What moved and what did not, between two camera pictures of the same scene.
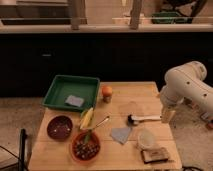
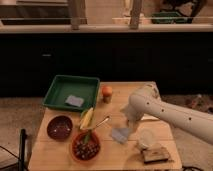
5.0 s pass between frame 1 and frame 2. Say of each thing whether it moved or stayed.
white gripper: moved
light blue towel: stayed
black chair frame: stayed
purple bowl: stayed
